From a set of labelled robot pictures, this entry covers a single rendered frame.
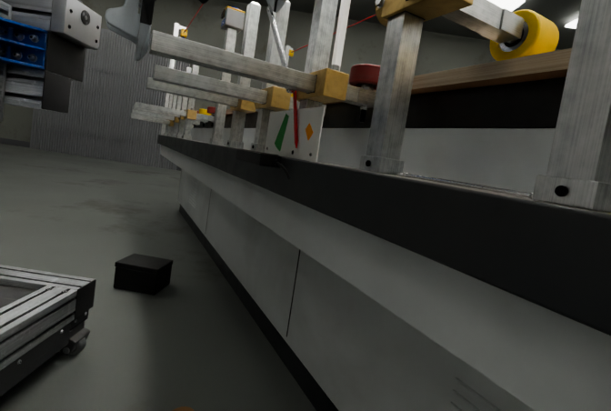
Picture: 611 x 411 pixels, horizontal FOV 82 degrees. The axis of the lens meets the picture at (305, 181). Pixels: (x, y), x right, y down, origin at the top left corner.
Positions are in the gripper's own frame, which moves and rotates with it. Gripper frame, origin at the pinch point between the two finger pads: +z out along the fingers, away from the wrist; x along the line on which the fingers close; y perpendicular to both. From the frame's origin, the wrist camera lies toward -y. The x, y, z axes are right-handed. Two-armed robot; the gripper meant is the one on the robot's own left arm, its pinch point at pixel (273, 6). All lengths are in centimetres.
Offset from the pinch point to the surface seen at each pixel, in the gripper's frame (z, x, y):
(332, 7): 0.9, 8.4, 10.6
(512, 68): 14.0, 24.7, 39.2
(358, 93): 16.8, 15.2, 13.9
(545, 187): 32, 6, 57
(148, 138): 25, 22, -738
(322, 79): 16.7, 5.2, 16.3
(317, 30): 6.0, 6.0, 10.3
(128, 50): -150, -32, -762
